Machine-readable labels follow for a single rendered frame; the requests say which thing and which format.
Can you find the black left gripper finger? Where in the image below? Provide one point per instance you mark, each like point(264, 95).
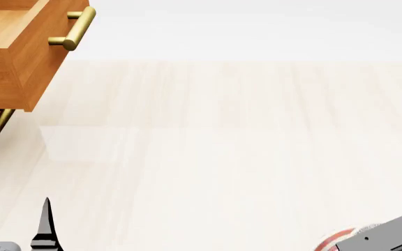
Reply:
point(46, 230)

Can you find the white plate with red rim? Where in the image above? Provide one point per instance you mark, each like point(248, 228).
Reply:
point(331, 239)

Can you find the open wooden drawer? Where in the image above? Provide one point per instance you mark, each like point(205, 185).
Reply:
point(16, 70)

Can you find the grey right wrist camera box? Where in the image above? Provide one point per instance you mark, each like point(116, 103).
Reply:
point(386, 235)

